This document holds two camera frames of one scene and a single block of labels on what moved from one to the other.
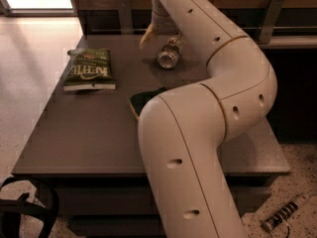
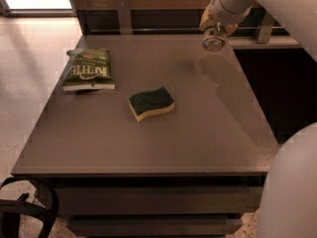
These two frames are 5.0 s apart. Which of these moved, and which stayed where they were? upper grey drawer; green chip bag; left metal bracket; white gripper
Moved: white gripper
Stayed: green chip bag; upper grey drawer; left metal bracket
